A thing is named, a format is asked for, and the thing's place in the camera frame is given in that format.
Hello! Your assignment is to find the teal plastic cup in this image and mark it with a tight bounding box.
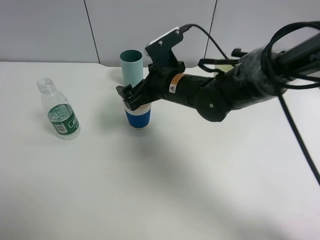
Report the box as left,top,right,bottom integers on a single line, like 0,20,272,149
120,49,144,87

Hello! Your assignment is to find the pale green plastic cup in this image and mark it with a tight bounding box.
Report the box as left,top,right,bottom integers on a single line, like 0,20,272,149
213,58,238,77

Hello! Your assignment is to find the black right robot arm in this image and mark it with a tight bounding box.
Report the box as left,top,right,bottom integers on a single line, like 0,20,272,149
116,33,320,122

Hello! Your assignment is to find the clear bottle green label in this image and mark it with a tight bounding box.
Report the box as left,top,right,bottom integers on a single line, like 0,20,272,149
37,78,81,140

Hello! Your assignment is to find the blue sleeved glass cup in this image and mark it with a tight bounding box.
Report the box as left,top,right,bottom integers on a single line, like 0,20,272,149
121,98,152,129

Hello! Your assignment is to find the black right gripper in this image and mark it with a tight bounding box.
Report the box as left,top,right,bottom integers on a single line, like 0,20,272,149
115,61,187,110

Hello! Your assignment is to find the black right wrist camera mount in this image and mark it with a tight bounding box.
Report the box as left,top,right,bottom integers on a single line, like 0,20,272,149
145,27,184,73

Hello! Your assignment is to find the black right cable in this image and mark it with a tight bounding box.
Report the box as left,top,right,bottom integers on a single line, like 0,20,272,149
181,21,320,187

